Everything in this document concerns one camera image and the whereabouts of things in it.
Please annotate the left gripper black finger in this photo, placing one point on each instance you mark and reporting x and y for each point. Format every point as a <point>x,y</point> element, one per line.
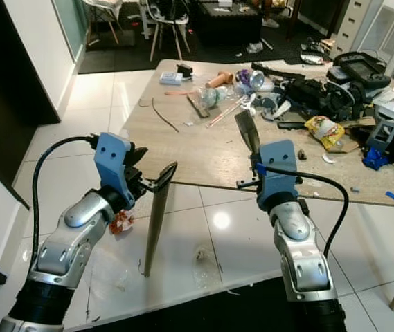
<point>165,178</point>

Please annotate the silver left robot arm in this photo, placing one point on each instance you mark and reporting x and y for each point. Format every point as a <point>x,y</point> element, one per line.
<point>65,242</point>

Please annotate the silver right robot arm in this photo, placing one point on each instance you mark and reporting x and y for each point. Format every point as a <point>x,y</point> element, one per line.
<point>297,249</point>

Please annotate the pink straw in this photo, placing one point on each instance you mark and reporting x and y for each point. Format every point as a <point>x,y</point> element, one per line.
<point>226,112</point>

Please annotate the white and blue gadget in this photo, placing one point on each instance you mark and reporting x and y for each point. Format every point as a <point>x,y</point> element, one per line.
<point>271,105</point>

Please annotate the crumpled red snack wrapper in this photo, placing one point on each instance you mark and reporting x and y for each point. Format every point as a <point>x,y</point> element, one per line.
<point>122,223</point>

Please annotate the clear plastic bottle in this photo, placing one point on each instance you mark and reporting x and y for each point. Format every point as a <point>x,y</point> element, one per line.
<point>214,97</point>

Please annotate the purple clear bottle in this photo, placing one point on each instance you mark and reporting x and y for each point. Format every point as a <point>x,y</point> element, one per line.
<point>248,78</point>

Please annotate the brown wooden stick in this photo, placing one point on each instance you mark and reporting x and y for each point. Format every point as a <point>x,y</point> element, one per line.
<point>198,106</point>

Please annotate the tan cylinder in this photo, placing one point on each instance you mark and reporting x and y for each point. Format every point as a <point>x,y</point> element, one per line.
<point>219,79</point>

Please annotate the thin curved twig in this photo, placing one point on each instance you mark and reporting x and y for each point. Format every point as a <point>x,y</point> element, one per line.
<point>163,116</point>

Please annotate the long black bar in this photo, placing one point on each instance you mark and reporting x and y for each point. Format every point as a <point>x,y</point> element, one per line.
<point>276,70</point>

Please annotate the white paper scrap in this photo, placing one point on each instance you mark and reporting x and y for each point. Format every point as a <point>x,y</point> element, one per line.
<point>329,159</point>

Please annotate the orange pencil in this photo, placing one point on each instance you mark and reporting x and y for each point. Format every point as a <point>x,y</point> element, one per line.
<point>181,93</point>

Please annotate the yellow snack packet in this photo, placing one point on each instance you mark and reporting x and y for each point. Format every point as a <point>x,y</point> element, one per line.
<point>325,131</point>

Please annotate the black equipment heap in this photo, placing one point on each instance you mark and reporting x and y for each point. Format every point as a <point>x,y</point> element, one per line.
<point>314,93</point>

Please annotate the small black block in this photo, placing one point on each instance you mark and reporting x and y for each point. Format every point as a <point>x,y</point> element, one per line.
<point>184,69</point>

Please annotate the small white carton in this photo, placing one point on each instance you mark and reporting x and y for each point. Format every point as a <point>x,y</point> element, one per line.
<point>171,78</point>

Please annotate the dark low cabinet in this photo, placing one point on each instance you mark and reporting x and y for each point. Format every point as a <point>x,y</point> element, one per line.
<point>228,24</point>

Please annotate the blue plastic part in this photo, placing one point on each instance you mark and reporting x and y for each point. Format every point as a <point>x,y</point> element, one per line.
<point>375,160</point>

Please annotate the large black rug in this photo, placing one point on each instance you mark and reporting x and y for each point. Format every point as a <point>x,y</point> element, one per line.
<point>127,59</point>

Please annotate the black case with screen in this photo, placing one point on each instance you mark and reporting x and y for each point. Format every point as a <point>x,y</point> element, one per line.
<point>359,67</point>

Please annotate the grey plastic stand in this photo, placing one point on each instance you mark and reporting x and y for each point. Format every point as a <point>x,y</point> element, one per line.
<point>385,131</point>

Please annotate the black floor mat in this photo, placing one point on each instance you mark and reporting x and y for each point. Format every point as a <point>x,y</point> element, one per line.
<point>190,311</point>

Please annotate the white chair with wooden legs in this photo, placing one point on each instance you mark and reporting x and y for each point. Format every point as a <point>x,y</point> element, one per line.
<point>165,17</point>

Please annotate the white drawer unit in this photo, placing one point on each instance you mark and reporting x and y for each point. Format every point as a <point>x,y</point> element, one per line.
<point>356,21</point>

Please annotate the tall dark wooden cabinet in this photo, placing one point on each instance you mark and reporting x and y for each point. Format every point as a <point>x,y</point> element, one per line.
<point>10,69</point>

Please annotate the cluttered chair with wooden legs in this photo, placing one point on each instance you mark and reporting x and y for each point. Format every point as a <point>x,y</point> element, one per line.
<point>103,10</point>

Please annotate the frosted glass door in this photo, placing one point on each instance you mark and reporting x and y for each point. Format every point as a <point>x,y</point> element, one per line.
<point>70,21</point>

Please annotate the white shelf unit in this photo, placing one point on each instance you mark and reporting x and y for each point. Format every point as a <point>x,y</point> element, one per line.
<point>390,28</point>

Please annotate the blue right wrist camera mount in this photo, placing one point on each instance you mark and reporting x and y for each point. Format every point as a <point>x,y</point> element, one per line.
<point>280,169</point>

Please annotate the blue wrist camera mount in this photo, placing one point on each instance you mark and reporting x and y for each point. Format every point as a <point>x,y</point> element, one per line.
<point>112,162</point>
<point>280,169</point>

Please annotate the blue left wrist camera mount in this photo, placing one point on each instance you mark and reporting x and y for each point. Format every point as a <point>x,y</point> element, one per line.
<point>112,162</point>

